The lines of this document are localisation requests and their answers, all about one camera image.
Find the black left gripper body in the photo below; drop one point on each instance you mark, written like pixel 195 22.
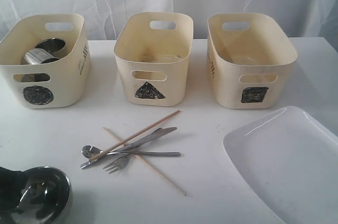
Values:
pixel 12 184

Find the large steel bowl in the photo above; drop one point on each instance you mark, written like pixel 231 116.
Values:
pixel 46 198

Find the steel cup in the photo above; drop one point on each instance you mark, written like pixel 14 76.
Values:
pixel 37 56

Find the steel mug with handle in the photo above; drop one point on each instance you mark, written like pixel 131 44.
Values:
pixel 56 47

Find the steel table knife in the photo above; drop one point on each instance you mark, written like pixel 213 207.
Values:
pixel 131 147

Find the steel spoon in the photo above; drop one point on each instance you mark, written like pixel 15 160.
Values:
pixel 89 151

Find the wooden chopstick upper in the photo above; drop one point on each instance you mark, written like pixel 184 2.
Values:
pixel 134 135

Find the wooden chopstick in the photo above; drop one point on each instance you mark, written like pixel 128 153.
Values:
pixel 150 166
pixel 134 135

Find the steel fork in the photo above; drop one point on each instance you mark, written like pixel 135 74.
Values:
pixel 117 164

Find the cream bin circle mark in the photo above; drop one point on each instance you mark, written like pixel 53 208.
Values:
pixel 49 85

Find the wooden chopstick lower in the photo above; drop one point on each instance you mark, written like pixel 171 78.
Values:
pixel 150 166

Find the cream bin triangle mark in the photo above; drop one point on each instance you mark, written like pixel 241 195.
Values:
pixel 152 55

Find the cream bin square mark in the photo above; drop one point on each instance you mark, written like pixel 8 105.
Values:
pixel 250 58

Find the white square ceramic plate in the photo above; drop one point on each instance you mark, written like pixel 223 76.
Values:
pixel 289 160

